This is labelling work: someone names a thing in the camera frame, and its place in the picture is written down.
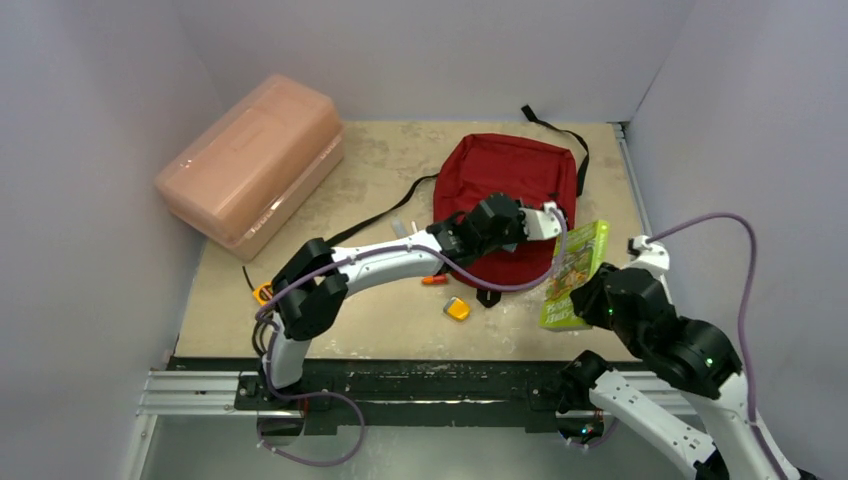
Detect green picture book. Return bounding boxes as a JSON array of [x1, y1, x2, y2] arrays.
[[538, 220, 610, 331]]

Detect red backpack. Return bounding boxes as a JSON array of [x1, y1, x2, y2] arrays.
[[324, 104, 591, 309]]

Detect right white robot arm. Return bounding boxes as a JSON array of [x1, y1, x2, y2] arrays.
[[558, 263, 813, 479]]

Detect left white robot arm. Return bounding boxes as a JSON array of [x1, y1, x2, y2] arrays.
[[257, 193, 528, 409]]

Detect red orange marker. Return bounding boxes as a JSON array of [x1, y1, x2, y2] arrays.
[[421, 274, 448, 286]]

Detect yellow grey eraser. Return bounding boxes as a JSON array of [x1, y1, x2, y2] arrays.
[[443, 296, 472, 322]]

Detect orange grey highlighter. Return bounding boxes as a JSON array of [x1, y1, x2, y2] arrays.
[[391, 218, 408, 239]]

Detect yellow tape measure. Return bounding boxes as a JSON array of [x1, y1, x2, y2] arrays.
[[241, 266, 273, 306]]

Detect pink translucent storage box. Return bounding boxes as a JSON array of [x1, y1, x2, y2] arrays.
[[155, 74, 344, 261]]

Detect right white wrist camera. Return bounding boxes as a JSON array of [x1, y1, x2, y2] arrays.
[[624, 235, 670, 280]]

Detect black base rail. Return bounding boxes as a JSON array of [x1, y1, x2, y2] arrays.
[[165, 357, 631, 439]]

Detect black coiled cable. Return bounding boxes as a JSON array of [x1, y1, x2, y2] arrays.
[[250, 311, 273, 359]]

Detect aluminium frame rail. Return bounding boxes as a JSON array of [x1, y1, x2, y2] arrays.
[[125, 122, 740, 480]]

